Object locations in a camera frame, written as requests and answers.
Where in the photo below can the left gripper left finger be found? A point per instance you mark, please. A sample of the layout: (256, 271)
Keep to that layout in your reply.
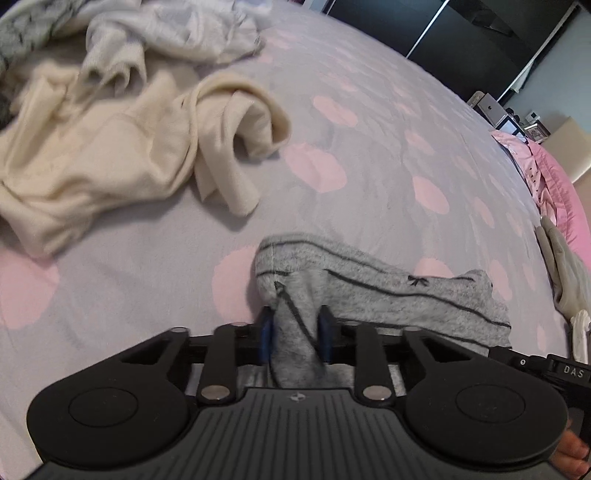
(232, 359)

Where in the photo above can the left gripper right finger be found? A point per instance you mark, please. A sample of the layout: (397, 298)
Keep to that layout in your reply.
(370, 354)

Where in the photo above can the grey striped bow sweater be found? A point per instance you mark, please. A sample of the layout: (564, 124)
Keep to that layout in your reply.
(299, 274)

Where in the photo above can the person's right hand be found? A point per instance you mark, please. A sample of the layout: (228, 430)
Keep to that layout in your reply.
(571, 456)

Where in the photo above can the beige-grey folded garment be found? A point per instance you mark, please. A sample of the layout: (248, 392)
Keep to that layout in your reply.
(570, 280)

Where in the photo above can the lilac pink-dotted bed cover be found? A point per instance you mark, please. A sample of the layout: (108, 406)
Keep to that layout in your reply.
(382, 157)

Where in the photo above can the pink pillow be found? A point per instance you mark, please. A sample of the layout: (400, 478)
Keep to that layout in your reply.
(549, 185)

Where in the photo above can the cream crumpled garment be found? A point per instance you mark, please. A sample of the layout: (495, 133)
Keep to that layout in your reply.
(74, 150)

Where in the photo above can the white light-grey crumpled garment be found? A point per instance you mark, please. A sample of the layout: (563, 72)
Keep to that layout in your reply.
(117, 33)

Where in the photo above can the grey patterned crumpled garment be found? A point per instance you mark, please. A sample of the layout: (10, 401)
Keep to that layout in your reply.
(29, 25)

